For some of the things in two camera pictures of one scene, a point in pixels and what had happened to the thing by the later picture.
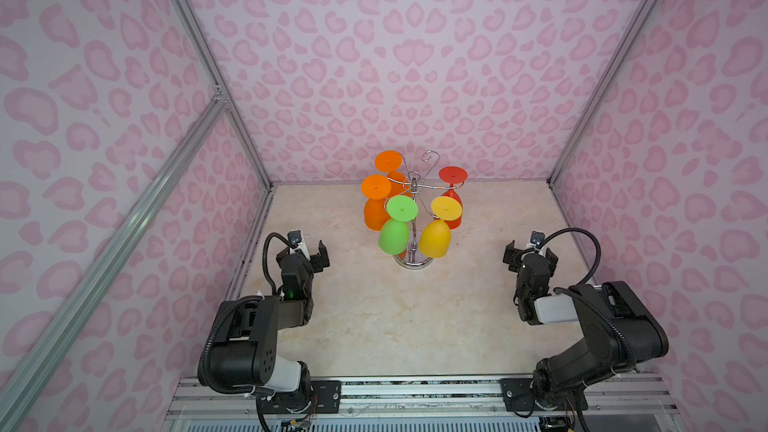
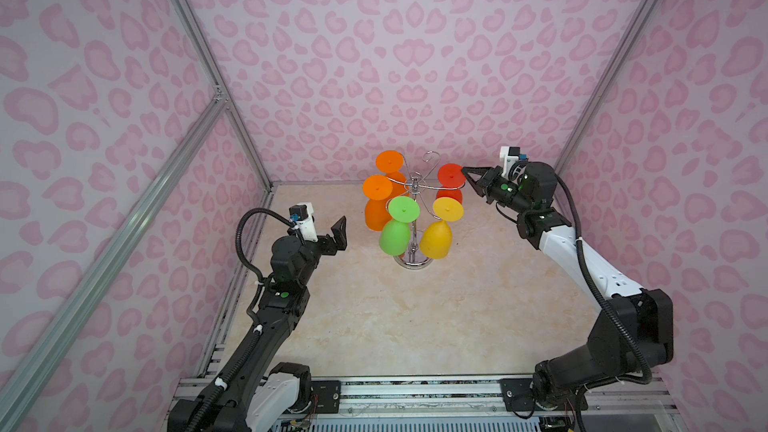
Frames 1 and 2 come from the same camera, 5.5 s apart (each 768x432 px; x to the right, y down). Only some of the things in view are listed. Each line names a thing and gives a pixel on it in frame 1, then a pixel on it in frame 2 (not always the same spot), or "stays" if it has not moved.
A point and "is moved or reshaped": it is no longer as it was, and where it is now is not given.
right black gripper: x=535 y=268 to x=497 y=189
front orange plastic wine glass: x=375 y=188 stays
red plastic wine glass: x=453 y=175 is moved or reshaped
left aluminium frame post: x=189 y=23 stays
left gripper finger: x=324 y=254 to x=339 y=230
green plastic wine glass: x=394 y=232 stays
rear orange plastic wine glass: x=390 y=162 stays
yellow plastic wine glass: x=435 y=235 stays
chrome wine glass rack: x=413 y=260 stays
